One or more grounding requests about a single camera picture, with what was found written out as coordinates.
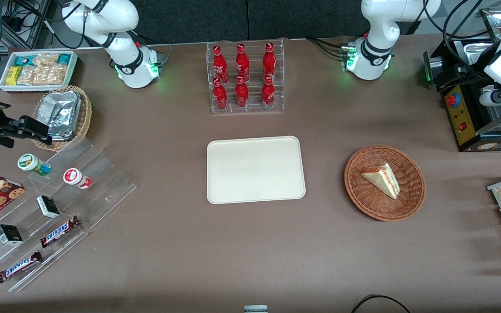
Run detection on red cola bottle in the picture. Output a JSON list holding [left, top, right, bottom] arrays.
[[235, 43, 250, 83], [212, 77, 228, 110], [213, 45, 230, 84], [261, 75, 276, 109], [234, 76, 250, 108], [262, 42, 277, 81]]

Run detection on red lid cup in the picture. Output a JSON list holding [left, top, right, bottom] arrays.
[[63, 168, 93, 190]]

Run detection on clear acrylic bottle rack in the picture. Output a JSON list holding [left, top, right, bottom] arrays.
[[206, 39, 285, 115]]

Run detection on white snack bin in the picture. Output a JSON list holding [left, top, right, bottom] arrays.
[[0, 50, 79, 93]]

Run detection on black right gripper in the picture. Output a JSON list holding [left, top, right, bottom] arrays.
[[0, 90, 53, 148]]

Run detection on clear bag of crackers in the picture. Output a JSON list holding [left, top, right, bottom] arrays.
[[17, 65, 68, 86], [33, 53, 60, 67]]

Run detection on small wicker basket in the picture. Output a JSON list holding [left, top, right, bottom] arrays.
[[32, 85, 93, 152]]

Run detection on silver foil pack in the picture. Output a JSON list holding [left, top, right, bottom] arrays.
[[37, 91, 82, 141]]

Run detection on black base cables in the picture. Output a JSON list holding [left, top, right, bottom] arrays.
[[306, 37, 348, 60]]

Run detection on clear acrylic stepped stand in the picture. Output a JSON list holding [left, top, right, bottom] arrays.
[[0, 137, 137, 293]]

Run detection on round brown wicker basket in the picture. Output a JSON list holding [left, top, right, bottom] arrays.
[[344, 144, 426, 222]]

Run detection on yellow snack packet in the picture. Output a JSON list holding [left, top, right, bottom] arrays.
[[6, 66, 23, 87]]

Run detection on triangle sandwich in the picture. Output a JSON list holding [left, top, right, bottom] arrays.
[[360, 162, 401, 200]]

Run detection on Snickers bar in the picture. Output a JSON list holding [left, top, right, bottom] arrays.
[[0, 250, 43, 284], [40, 216, 81, 249]]

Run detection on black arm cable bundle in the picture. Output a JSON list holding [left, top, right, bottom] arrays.
[[422, 0, 499, 81]]

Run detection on small black box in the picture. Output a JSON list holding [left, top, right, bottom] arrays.
[[36, 195, 61, 219], [0, 224, 24, 246]]

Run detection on black cable loop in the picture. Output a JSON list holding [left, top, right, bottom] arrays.
[[350, 294, 412, 313]]

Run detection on green lid cup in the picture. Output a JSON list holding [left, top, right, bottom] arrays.
[[17, 153, 52, 176]]

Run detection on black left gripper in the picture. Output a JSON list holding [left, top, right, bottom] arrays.
[[434, 63, 492, 92]]

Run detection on aluminium frame with cables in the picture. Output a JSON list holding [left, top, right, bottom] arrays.
[[0, 0, 87, 53]]

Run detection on black machine with yellow panel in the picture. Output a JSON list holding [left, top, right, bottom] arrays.
[[423, 9, 501, 153]]

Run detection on cream plastic tray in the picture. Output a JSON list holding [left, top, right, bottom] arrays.
[[206, 135, 307, 205]]

